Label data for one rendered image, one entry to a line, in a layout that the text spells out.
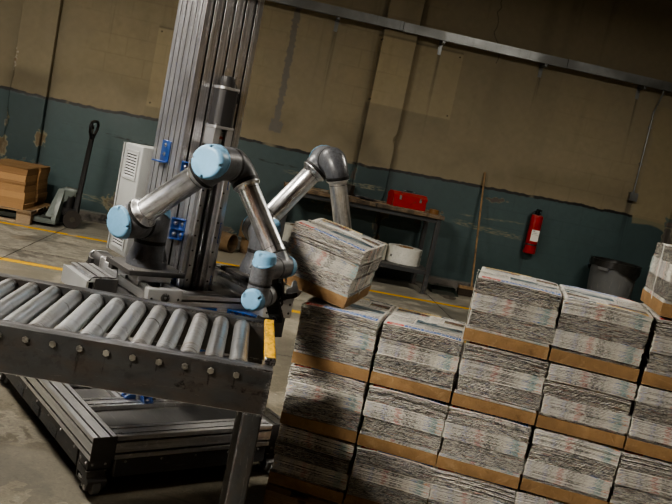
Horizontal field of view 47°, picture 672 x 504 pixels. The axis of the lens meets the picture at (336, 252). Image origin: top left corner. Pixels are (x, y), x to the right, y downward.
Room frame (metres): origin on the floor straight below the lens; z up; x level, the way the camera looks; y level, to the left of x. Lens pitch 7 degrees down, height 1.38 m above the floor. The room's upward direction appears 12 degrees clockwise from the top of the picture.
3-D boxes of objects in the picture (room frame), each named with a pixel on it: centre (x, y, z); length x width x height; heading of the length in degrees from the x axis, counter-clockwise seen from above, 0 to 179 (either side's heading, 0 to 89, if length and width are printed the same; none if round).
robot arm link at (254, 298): (2.51, 0.22, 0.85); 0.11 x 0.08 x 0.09; 166
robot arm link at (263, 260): (2.52, 0.22, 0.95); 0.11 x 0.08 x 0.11; 156
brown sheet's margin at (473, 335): (2.76, -0.66, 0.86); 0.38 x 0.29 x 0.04; 169
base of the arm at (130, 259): (2.86, 0.69, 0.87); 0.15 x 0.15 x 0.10
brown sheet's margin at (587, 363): (2.70, -0.95, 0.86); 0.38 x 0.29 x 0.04; 168
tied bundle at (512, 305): (2.76, -0.66, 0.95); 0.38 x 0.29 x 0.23; 169
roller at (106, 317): (2.13, 0.60, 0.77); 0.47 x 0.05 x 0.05; 7
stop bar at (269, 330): (2.18, 0.13, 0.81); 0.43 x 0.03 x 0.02; 7
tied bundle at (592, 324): (2.70, -0.94, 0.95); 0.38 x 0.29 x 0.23; 168
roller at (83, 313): (2.12, 0.67, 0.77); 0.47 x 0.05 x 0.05; 7
